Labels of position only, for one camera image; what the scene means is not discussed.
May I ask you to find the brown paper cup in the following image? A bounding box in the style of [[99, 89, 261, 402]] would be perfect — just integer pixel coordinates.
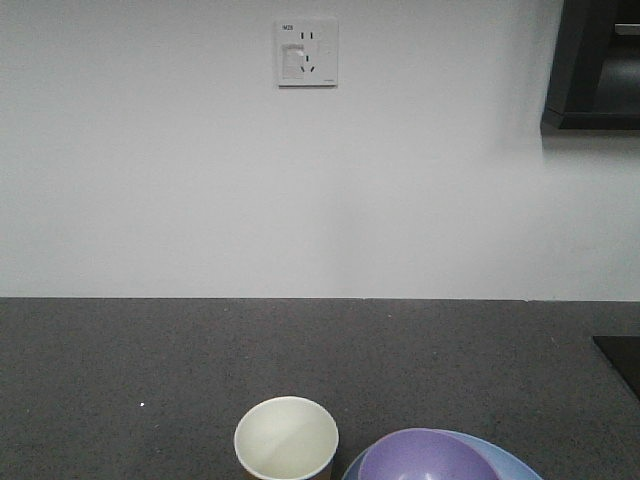
[[233, 396, 339, 480]]

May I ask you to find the purple plastic bowl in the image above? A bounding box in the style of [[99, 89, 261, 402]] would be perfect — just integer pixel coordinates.
[[357, 428, 498, 479]]

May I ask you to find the light blue plastic plate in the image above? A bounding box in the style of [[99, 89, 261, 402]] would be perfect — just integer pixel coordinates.
[[343, 429, 540, 479]]

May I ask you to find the black range hood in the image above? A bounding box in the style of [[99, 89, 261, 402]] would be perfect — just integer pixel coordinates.
[[540, 0, 639, 152]]

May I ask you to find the black induction cooktop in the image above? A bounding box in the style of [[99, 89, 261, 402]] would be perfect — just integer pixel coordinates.
[[593, 335, 640, 398]]

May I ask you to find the right white wall socket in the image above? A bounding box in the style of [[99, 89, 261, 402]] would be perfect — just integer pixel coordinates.
[[273, 17, 339, 89]]

